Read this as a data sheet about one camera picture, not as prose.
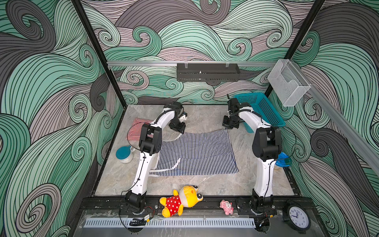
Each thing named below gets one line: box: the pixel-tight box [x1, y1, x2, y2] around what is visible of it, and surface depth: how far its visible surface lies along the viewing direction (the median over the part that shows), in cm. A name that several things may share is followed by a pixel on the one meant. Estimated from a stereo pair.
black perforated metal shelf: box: [176, 63, 241, 82], surface depth 97 cm
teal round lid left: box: [115, 145, 132, 160], surface depth 87 cm
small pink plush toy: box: [219, 199, 234, 216], surface depth 72 cm
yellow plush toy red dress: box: [159, 184, 204, 218], surface depth 71 cm
